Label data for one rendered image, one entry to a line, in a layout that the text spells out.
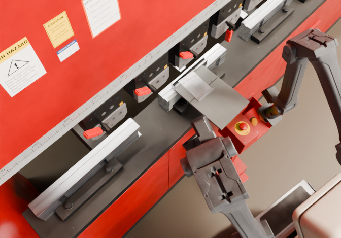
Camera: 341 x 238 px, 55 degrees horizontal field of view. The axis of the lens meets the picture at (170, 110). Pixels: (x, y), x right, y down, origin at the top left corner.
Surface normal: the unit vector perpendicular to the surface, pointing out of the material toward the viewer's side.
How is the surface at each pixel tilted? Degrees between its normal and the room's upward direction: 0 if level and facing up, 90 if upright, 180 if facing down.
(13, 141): 90
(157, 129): 0
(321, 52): 39
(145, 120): 0
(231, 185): 18
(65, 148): 0
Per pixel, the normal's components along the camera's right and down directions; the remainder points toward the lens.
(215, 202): -0.23, -0.26
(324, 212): -0.38, -0.83
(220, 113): 0.01, -0.46
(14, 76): 0.71, 0.63
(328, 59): 0.20, 0.18
